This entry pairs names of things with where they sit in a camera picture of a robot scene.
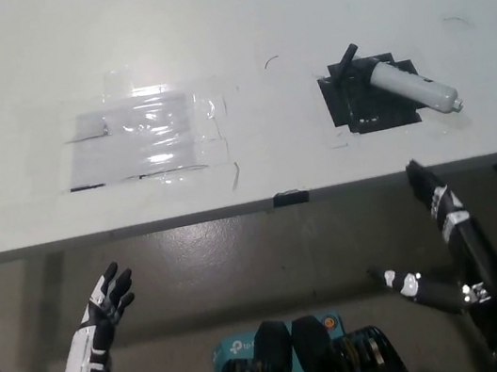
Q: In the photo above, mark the black tape patch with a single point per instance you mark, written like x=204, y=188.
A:
x=360, y=110

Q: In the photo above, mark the small white air pump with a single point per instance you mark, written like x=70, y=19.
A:
x=408, y=85

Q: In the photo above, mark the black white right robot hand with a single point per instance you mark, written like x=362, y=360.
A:
x=482, y=271

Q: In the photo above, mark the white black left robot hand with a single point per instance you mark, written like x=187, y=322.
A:
x=88, y=356

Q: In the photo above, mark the clear plastic film sheet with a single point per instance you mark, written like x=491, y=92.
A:
x=127, y=144

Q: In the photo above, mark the teal router box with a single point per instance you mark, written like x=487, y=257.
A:
x=230, y=349

